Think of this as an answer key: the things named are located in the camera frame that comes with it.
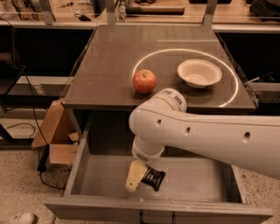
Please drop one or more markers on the black drawer handle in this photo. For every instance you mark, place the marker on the black drawer handle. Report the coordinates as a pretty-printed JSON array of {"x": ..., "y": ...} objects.
[{"x": 157, "y": 218}]

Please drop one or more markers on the background workbench shelf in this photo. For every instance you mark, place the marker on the background workbench shelf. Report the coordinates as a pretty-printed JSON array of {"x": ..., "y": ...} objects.
[{"x": 219, "y": 15}]

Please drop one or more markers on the grey counter cabinet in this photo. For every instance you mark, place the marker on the grey counter cabinet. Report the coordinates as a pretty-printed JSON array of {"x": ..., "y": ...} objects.
[{"x": 104, "y": 78}]

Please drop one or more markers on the white shoe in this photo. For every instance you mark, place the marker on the white shoe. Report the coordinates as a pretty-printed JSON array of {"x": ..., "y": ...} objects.
[{"x": 24, "y": 218}]

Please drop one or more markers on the grey open top drawer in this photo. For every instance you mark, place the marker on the grey open top drawer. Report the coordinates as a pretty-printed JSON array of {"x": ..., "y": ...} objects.
[{"x": 197, "y": 189}]

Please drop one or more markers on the brown cardboard box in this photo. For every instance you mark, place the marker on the brown cardboard box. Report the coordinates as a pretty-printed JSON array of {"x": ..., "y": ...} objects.
[{"x": 58, "y": 133}]

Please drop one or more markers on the black rxbar chocolate wrapper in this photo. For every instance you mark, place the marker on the black rxbar chocolate wrapper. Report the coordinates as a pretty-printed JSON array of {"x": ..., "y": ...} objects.
[{"x": 153, "y": 178}]

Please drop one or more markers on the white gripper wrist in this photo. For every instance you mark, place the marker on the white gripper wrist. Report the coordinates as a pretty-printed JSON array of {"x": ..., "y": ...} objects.
[{"x": 146, "y": 154}]

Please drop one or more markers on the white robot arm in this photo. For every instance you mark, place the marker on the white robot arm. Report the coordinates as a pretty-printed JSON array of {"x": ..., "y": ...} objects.
[{"x": 251, "y": 142}]

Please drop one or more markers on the red apple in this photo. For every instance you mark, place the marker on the red apple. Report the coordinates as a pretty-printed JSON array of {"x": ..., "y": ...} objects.
[{"x": 144, "y": 81}]

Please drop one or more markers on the white paper bowl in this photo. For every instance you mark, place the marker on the white paper bowl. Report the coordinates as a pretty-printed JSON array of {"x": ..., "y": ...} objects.
[{"x": 199, "y": 73}]

